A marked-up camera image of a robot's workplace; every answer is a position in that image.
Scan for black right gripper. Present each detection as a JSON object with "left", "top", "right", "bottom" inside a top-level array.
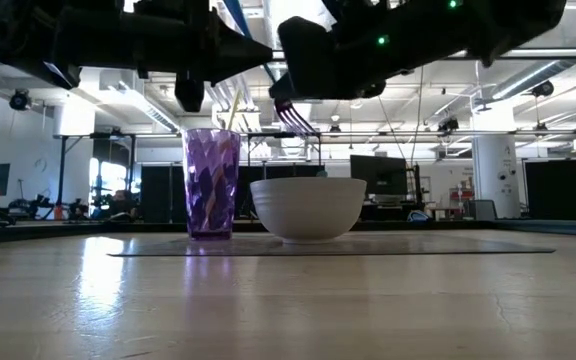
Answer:
[{"left": 268, "top": 0, "right": 474, "bottom": 100}]

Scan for yellow chopstick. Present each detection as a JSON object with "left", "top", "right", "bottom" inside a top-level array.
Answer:
[{"left": 206, "top": 89, "right": 244, "bottom": 224}]

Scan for black monitor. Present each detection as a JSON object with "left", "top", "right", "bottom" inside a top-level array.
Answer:
[{"left": 350, "top": 154, "right": 408, "bottom": 197}]

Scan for purple faceted plastic cup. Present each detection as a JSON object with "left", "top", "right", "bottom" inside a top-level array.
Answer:
[{"left": 181, "top": 128, "right": 242, "bottom": 242}]

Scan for white round column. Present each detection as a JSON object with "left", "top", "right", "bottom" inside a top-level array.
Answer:
[{"left": 471, "top": 107, "right": 522, "bottom": 220}]

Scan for black ceiling-hung device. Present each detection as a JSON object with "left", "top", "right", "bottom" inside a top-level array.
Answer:
[
  {"left": 531, "top": 79, "right": 555, "bottom": 99},
  {"left": 8, "top": 88, "right": 33, "bottom": 112}
]

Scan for person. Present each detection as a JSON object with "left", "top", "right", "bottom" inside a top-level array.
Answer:
[{"left": 110, "top": 189, "right": 137, "bottom": 221}]

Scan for grey-bordered placemat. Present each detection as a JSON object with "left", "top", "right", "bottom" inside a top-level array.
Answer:
[{"left": 107, "top": 234, "right": 557, "bottom": 258}]

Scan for black background robot arms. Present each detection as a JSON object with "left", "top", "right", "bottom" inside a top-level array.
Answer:
[{"left": 10, "top": 192, "right": 94, "bottom": 221}]

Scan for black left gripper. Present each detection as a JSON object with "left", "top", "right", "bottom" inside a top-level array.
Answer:
[{"left": 132, "top": 0, "right": 274, "bottom": 114}]

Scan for black partition wall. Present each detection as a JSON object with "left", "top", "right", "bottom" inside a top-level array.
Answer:
[{"left": 140, "top": 164, "right": 327, "bottom": 224}]

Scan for white ceramic bowl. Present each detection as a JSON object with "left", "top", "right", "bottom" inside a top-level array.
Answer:
[{"left": 249, "top": 176, "right": 368, "bottom": 245}]

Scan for iridescent purple fork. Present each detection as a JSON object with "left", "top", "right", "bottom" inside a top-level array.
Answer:
[{"left": 273, "top": 97, "right": 319, "bottom": 137}]

